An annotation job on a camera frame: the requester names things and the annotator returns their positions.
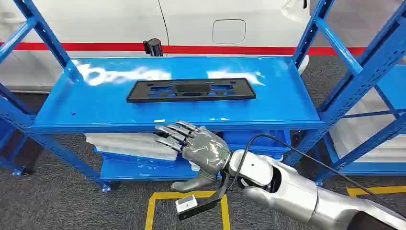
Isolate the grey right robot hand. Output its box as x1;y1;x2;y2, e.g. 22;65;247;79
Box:
154;120;232;193

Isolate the black plastic plate frame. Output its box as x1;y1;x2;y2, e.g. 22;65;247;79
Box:
126;78;257;104

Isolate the white wrapped foam panel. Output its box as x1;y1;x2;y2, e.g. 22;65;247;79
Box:
83;132;179;162

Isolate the yellow floor tape square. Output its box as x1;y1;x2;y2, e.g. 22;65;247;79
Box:
145;190;231;230

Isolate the blue metal shelving rack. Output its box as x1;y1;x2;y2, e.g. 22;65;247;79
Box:
0;0;364;193
314;0;406;187

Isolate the white car body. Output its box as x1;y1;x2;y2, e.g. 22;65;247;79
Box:
0;0;406;93

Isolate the yellow floor tape strip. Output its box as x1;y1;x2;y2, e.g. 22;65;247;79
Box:
346;185;406;198

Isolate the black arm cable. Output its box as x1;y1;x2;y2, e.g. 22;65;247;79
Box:
227;133;406;219

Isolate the black chrome barrier post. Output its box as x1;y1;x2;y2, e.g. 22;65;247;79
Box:
143;38;164;58

